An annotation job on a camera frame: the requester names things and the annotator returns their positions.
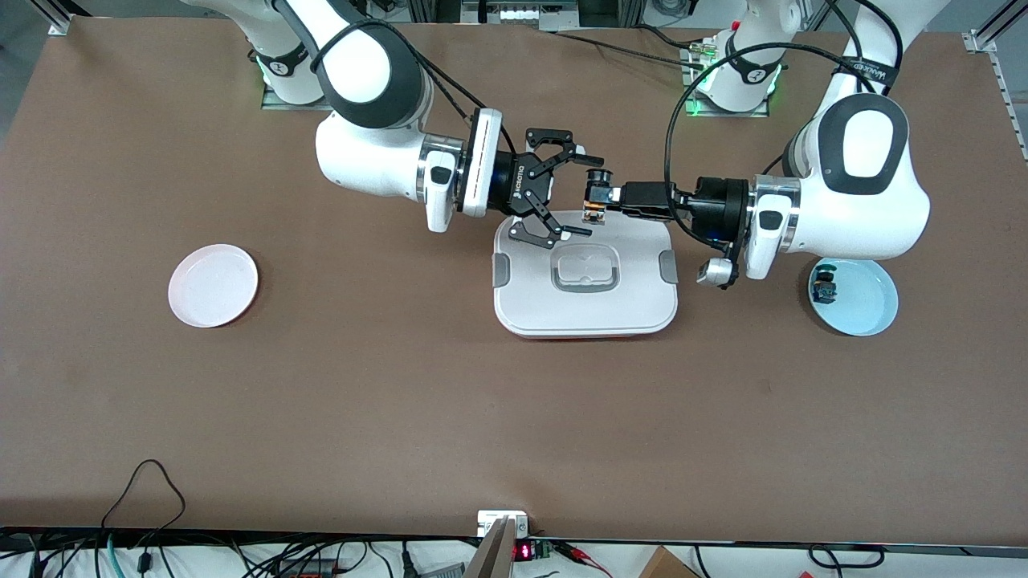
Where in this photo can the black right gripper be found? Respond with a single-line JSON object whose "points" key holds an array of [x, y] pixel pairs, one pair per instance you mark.
{"points": [[520, 188]]}

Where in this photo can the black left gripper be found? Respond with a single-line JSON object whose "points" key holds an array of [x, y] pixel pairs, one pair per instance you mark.
{"points": [[717, 205]]}

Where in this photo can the orange push-button switch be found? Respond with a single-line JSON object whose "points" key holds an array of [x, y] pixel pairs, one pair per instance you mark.
{"points": [[598, 178]]}

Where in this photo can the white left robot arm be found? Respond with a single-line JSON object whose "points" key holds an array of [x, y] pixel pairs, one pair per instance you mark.
{"points": [[851, 217]]}

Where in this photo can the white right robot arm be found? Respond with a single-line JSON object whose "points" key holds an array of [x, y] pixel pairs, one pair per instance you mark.
{"points": [[361, 160]]}

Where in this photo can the white lunch box grey latches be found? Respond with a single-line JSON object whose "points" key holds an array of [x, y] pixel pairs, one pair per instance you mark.
{"points": [[586, 313]]}

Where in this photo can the white socket box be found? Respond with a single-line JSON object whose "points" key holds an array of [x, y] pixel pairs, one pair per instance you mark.
{"points": [[491, 518]]}

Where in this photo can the brown cardboard box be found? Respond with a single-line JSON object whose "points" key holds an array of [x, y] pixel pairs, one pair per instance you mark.
{"points": [[662, 566]]}

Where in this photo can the light blue round plate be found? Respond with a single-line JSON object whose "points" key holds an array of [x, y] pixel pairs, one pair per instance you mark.
{"points": [[863, 309]]}

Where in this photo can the red clip lead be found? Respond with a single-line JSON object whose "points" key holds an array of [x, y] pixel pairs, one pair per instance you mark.
{"points": [[582, 556]]}

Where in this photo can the pink round plate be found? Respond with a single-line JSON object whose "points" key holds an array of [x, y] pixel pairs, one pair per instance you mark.
{"points": [[213, 285]]}

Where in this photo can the red LED display module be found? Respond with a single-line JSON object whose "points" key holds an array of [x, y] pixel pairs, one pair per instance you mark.
{"points": [[524, 551]]}

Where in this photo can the wooden slat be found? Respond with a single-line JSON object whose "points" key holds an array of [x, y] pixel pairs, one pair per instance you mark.
{"points": [[491, 558]]}

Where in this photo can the grey power adapter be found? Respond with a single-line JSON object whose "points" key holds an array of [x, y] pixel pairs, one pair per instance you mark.
{"points": [[442, 571]]}

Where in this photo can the black orange device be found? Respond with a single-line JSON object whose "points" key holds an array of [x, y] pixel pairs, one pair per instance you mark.
{"points": [[309, 570]]}

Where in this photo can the aluminium profile corner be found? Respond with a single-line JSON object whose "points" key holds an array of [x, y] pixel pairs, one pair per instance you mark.
{"points": [[56, 20]]}

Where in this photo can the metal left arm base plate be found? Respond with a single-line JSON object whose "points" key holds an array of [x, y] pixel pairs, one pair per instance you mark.
{"points": [[727, 114]]}

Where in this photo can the aluminium frame rail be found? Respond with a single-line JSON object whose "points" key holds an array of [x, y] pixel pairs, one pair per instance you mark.
{"points": [[522, 14]]}

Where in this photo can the blue push-button switch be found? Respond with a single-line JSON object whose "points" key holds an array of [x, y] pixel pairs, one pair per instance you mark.
{"points": [[825, 291]]}

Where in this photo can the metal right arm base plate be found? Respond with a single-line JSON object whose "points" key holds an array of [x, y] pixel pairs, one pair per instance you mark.
{"points": [[277, 103]]}

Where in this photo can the aluminium profile bracket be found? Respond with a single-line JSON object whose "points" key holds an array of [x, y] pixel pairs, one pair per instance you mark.
{"points": [[978, 40]]}

